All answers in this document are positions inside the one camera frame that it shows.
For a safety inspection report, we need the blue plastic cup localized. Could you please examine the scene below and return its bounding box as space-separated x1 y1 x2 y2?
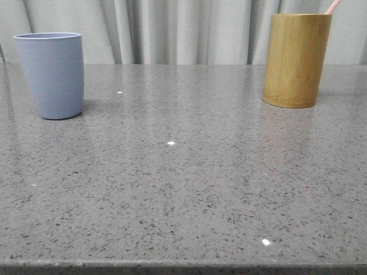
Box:
14 33 84 120

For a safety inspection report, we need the bamboo wooden cup holder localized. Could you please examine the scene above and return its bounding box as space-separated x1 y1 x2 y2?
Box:
262 14 332 108

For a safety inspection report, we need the pink chopstick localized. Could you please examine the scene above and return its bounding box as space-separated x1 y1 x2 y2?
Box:
325 0 341 15

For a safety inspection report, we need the grey pleated curtain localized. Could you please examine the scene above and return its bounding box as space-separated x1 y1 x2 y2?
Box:
0 0 367 65

